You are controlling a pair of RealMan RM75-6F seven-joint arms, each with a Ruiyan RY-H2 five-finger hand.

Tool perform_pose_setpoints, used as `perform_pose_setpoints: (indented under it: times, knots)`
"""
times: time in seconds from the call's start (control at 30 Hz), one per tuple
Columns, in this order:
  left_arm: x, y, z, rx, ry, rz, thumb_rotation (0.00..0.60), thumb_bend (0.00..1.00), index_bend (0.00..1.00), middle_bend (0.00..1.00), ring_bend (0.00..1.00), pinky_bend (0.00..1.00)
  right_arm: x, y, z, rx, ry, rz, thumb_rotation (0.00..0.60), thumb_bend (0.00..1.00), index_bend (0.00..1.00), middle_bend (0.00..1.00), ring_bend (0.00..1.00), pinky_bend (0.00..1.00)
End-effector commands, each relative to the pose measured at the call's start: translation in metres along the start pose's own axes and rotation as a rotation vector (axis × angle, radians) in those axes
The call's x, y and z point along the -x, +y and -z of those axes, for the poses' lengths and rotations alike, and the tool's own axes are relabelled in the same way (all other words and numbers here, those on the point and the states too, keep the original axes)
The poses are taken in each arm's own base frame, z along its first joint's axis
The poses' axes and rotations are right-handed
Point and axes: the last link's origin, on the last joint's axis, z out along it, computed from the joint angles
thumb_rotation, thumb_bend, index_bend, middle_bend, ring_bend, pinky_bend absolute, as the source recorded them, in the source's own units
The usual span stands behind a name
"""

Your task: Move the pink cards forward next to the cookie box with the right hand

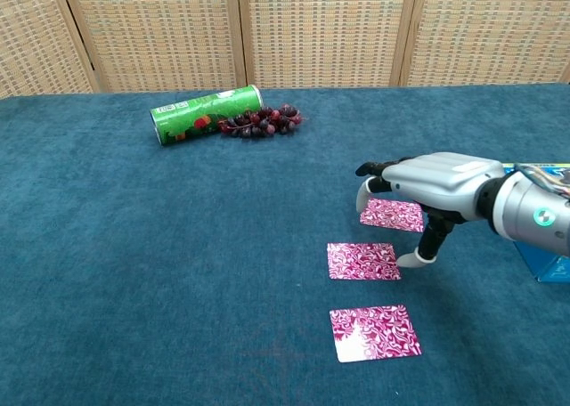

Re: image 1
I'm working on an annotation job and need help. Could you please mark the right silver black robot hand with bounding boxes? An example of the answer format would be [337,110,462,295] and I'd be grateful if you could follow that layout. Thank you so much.
[354,151,507,268]

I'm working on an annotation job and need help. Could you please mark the pink patterned playing card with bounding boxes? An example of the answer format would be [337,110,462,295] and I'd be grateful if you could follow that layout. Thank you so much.
[326,241,402,282]
[359,197,425,234]
[329,304,422,364]

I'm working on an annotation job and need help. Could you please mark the blue cookie box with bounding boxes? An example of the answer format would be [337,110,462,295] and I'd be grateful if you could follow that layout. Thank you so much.
[502,159,570,285]

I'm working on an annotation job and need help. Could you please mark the woven bamboo screen panel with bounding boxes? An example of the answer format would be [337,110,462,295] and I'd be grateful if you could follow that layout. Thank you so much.
[224,0,419,90]
[0,0,102,99]
[398,0,570,88]
[48,0,248,93]

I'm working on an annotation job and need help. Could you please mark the dark red grape bunch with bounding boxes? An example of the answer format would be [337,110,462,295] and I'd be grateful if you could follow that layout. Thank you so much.
[216,103,308,140]

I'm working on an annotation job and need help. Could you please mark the green chip can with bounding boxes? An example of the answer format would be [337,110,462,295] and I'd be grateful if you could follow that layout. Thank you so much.
[150,84,264,149]

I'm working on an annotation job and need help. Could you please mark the blue felt table mat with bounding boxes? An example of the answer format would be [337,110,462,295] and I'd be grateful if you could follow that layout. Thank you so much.
[0,83,570,406]

